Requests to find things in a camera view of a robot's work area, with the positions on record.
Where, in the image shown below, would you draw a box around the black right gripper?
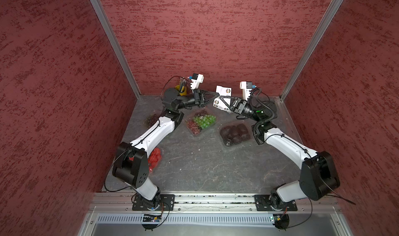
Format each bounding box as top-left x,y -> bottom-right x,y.
220,95 -> 262,122

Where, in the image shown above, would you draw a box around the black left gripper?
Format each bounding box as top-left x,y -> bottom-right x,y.
176,88 -> 219,110

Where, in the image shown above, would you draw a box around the clear box dark plums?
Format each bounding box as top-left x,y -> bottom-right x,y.
219,123 -> 251,147

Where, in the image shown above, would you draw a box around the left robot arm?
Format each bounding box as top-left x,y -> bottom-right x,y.
112,88 -> 220,203

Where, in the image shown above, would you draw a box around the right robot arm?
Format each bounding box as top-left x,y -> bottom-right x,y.
220,96 -> 340,211

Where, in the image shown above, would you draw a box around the yellow metal pencil bucket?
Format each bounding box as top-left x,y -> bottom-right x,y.
175,85 -> 187,96

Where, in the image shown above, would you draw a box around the pencils in bucket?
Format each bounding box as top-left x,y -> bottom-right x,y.
178,78 -> 187,93

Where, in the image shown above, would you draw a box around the clear box dark grapes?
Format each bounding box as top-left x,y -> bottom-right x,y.
144,113 -> 161,129

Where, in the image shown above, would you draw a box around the clear box strawberries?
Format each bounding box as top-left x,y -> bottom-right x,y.
148,148 -> 162,172

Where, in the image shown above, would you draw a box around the left circuit board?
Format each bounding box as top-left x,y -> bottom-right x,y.
141,214 -> 163,230

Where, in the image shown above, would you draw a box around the circuit board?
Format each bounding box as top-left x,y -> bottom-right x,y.
273,214 -> 290,230
141,214 -> 163,230

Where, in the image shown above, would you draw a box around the right circuit board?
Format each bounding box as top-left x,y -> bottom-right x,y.
273,214 -> 290,230

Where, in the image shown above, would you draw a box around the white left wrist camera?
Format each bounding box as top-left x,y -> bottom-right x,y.
189,73 -> 204,90

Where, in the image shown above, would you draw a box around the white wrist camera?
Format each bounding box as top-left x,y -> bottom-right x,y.
189,73 -> 204,90
240,81 -> 256,101

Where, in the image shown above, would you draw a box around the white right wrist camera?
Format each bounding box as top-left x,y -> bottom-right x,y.
240,81 -> 256,101

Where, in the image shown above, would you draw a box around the black corrugated right cable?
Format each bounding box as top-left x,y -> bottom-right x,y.
248,87 -> 278,137

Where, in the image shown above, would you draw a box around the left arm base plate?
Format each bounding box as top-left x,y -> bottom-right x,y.
132,194 -> 176,212

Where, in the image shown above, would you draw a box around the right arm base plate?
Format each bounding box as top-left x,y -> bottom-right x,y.
254,194 -> 298,212

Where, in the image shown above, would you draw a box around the aluminium front rail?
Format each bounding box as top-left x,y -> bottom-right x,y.
88,192 -> 342,214

